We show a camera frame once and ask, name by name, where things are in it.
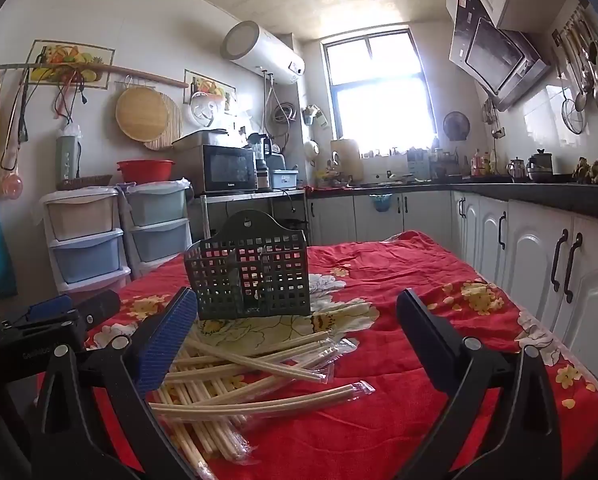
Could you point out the countertop spice rack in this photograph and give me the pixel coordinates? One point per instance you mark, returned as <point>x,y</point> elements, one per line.
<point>429,165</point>

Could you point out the round wall fan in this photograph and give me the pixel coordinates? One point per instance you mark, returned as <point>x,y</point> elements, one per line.
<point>456,126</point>

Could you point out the red plastic basin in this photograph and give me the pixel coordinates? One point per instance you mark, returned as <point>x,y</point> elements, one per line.
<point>146,170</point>

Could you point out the black range hood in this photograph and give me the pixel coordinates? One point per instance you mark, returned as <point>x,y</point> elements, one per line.
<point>499,55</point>

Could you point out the wall power outlet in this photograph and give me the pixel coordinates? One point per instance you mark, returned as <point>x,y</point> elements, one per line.
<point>499,133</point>

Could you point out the grey tray box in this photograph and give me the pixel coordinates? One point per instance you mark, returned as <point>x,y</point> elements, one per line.
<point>199,137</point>

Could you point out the small steel kettle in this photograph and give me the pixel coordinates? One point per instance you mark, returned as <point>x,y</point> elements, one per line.
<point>516,169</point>

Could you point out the large fruit wall poster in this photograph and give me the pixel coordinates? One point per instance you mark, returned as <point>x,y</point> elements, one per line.
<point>69,55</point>

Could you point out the row of hanging kitchen utensils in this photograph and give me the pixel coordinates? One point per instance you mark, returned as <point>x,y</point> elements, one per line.
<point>586,70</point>

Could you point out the round bamboo tray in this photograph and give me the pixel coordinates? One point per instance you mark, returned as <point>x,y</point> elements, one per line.
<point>141,112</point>

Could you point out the beige blue pink drawer tower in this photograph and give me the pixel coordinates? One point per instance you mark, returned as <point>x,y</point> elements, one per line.
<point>84,220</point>

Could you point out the glass pot lid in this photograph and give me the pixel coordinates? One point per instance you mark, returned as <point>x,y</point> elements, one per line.
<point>206,107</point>

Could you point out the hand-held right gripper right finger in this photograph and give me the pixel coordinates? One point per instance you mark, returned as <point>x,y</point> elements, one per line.
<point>429,330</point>

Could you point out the kitchen window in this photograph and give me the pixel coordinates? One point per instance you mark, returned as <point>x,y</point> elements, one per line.
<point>379,95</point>

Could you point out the red floral blanket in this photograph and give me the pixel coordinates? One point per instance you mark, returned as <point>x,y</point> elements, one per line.
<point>379,285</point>

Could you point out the black microwave oven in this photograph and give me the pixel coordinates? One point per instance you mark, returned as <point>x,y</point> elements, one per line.
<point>219,167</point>

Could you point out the pile of ginger roots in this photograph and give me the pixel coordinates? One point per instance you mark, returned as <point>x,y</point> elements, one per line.
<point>596,171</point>

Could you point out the group of sauce bottles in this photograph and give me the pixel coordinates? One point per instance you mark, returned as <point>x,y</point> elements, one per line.
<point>484,164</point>

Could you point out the white base cabinet row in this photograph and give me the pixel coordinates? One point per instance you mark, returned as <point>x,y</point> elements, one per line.
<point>529,250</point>

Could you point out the blue grey plastic box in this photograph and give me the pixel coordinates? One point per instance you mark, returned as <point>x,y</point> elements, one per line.
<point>284,179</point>

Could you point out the pink plastic scoop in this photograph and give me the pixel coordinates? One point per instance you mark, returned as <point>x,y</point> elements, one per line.
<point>12,185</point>

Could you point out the blue plastic bag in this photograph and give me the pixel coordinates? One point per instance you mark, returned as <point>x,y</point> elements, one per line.
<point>0,260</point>

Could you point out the black blender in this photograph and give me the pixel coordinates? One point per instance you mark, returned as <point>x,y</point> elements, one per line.
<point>261,160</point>

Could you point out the bunch of chopsticks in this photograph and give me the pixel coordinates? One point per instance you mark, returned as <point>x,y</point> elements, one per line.
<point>239,360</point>

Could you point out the round woven mat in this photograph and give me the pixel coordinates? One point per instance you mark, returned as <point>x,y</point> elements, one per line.
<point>175,130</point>

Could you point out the grey green drawer tower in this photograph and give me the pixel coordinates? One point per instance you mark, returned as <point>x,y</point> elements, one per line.
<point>159,205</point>

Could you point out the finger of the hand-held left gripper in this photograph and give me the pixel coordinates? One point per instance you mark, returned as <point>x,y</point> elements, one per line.
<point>54,307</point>
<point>99,305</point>

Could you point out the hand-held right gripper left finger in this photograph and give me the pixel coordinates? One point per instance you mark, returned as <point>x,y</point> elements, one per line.
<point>164,345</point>

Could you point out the black kitchen countertop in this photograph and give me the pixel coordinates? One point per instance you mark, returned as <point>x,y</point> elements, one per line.
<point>554,192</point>

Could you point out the white cylindrical water heater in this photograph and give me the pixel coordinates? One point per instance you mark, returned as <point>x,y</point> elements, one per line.
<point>264,50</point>

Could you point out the beige cutting board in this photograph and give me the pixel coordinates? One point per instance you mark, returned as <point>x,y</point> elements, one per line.
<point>346,160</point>

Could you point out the pale green tall device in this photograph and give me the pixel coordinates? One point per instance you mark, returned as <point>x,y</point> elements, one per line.
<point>67,157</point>

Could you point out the long wooden rolling pin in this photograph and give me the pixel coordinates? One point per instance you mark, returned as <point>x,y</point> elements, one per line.
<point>129,71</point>

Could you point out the metal shelf rack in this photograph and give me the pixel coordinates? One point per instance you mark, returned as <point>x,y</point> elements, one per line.
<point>279,195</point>

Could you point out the dark green plastic utensil basket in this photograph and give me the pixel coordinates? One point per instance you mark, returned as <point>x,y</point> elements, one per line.
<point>269,270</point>

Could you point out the small fruit wall poster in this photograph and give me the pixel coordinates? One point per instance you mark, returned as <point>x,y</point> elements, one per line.
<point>204,82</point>

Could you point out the blue hanging bin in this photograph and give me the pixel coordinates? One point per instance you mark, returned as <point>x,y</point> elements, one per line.
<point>381,204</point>

